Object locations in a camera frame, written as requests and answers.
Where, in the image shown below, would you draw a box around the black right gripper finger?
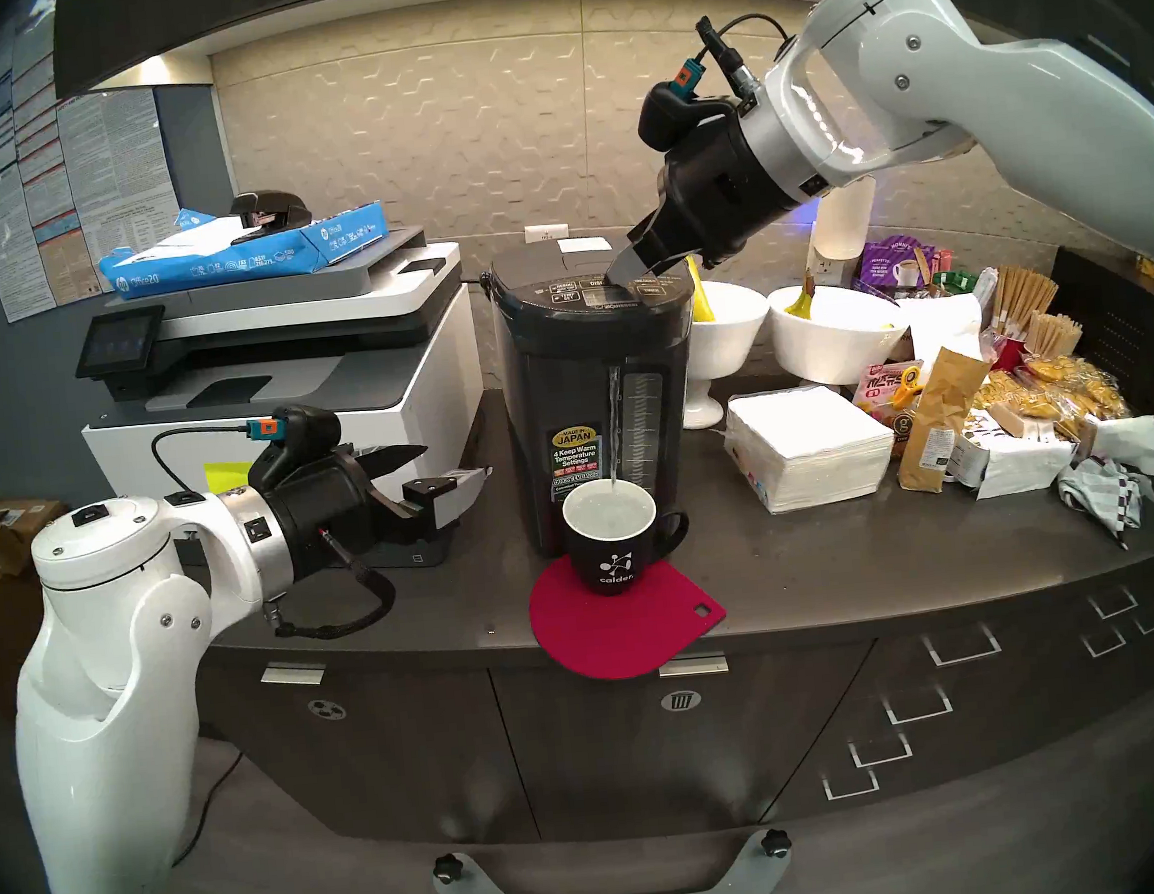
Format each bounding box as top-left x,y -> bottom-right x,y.
600,209 -> 686,284
648,238 -> 715,279

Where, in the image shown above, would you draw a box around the brown paper coffee bag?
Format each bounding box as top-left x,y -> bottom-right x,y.
887,343 -> 1001,497

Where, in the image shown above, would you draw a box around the dark base cabinet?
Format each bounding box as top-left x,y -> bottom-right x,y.
191,541 -> 1154,875

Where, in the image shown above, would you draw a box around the wooden stirrer bundle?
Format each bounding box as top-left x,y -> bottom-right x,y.
988,261 -> 1063,335
1022,307 -> 1085,362

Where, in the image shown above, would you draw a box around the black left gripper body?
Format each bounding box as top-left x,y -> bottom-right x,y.
270,442 -> 440,584

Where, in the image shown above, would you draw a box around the red silicone mat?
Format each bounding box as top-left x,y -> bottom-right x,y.
525,542 -> 733,688

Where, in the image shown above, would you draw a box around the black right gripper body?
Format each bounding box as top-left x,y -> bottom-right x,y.
654,110 -> 820,275

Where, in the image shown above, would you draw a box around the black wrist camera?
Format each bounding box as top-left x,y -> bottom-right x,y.
631,55 -> 748,157
243,402 -> 345,491

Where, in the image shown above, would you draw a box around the yellow snack bag pile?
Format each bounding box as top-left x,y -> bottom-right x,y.
971,348 -> 1130,432

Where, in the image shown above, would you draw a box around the white napkin stack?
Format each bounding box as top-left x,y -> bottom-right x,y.
720,378 -> 901,521

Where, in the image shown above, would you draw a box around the black stapler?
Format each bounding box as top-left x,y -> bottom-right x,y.
229,187 -> 310,236

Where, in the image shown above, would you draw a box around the white crumpled paper bag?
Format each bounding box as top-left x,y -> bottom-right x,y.
1077,413 -> 1154,483

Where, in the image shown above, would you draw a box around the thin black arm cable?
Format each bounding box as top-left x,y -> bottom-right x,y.
695,9 -> 799,110
149,417 -> 285,499

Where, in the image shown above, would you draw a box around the white pedestal bowl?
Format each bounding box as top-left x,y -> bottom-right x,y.
671,276 -> 782,433

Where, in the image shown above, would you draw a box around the blue copy paper ream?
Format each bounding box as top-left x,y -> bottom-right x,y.
95,192 -> 394,303

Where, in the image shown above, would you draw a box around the black mug white inside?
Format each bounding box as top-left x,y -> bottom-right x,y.
558,472 -> 696,600

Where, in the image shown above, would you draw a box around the black countertop appliance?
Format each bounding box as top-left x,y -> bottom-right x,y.
1047,238 -> 1154,469

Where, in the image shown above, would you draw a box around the yellow banana bunch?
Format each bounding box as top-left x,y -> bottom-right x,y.
681,254 -> 718,327

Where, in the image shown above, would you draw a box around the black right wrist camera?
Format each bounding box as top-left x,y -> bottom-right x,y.
631,55 -> 748,157

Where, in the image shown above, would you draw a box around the black electric water dispenser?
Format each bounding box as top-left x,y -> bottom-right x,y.
477,227 -> 717,564

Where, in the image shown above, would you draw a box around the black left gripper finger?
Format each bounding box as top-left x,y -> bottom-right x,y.
361,442 -> 432,485
401,466 -> 498,543

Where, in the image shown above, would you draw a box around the coiled black cable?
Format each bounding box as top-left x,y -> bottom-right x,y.
263,523 -> 400,644

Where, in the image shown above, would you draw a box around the white printed coffee bag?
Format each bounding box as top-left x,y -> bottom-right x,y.
941,402 -> 1084,503

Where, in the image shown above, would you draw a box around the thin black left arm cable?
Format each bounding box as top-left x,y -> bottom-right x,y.
149,417 -> 285,499

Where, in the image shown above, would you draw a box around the checkered kitchen cloth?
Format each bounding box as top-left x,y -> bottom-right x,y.
1055,451 -> 1154,555

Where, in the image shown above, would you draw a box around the purple coffee bag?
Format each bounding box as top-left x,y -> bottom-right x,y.
855,234 -> 941,302

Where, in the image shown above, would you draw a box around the wall notice poster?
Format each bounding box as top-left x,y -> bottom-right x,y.
0,15 -> 80,324
54,85 -> 187,295

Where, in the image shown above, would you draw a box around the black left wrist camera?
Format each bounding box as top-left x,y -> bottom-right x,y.
243,402 -> 345,491

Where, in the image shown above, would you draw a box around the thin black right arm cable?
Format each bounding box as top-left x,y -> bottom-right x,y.
695,9 -> 799,110

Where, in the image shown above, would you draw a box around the white tall tapered container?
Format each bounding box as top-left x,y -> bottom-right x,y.
800,174 -> 886,281

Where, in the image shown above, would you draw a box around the white grey office printer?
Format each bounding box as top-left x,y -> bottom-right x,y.
66,221 -> 501,598

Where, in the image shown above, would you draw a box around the spotted yellow banana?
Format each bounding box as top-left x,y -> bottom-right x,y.
781,269 -> 823,323

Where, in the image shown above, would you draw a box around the pink snack packet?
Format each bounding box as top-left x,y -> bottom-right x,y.
849,359 -> 927,428

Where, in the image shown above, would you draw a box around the white round bowl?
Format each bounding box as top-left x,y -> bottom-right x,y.
766,276 -> 918,392

